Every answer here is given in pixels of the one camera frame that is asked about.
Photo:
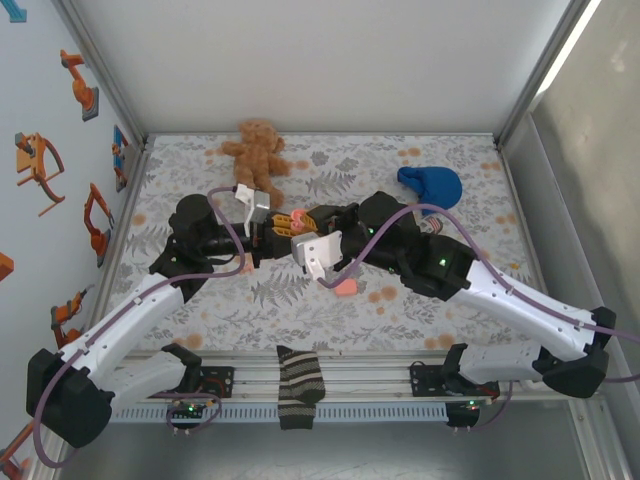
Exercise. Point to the circuit board with green light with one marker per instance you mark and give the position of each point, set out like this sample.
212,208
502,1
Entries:
470,404
189,411

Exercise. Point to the small red white striped item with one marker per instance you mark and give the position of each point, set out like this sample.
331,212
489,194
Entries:
432,223

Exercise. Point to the pink earbud charging case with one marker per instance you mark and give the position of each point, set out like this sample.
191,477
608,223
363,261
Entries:
299,215
346,290

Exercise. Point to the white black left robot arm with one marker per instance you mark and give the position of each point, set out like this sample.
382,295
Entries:
125,320

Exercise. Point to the floral patterned tablecloth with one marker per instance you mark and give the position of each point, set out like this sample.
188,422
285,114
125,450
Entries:
320,320

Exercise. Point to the blue cloth pouch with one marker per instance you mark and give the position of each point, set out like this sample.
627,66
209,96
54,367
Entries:
440,187

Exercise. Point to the aluminium frame post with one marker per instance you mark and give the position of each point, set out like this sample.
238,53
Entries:
101,70
542,70

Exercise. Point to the aluminium frame rail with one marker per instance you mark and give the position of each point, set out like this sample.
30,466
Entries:
527,220
112,255

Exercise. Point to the wide aluminium extrusion rails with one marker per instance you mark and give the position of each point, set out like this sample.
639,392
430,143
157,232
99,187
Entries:
365,380

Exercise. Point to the blue orange wall sticker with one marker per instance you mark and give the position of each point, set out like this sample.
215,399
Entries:
119,155

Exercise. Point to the orange block wall sticker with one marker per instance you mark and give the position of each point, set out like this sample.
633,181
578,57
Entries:
5,265

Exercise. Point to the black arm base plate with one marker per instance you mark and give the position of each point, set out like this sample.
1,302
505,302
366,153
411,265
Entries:
422,382
225,382

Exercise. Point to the striped black beige sock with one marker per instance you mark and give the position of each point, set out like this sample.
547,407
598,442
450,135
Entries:
300,385

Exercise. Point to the orange gripper wall sticker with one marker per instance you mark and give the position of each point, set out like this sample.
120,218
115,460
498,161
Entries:
32,167

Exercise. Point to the brown teddy bear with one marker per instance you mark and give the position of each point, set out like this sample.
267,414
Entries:
252,155

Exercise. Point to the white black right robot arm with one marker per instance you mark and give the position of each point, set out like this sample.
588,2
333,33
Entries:
525,305

